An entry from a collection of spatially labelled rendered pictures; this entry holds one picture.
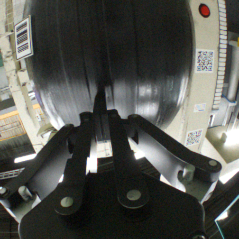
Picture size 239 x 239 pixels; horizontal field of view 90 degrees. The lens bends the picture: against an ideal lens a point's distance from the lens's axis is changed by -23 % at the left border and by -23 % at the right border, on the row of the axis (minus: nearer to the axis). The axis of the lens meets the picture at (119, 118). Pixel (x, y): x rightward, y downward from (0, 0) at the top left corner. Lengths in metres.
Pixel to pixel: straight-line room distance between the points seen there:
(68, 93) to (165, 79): 0.13
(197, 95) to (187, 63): 0.29
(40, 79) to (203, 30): 0.43
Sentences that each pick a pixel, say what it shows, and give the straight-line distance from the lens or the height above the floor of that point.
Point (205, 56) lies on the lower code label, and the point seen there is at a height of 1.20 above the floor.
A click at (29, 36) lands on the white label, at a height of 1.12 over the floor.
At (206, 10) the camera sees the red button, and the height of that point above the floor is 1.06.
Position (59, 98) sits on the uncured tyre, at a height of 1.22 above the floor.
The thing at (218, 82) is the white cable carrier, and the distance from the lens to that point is 0.58.
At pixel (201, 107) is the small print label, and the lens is 0.55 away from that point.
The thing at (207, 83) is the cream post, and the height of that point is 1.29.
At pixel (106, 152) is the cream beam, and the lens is 0.88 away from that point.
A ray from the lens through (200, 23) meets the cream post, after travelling 0.48.
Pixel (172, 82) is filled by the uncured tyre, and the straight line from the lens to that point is 0.23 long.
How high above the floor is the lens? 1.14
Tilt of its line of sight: 31 degrees up
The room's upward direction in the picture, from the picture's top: 174 degrees clockwise
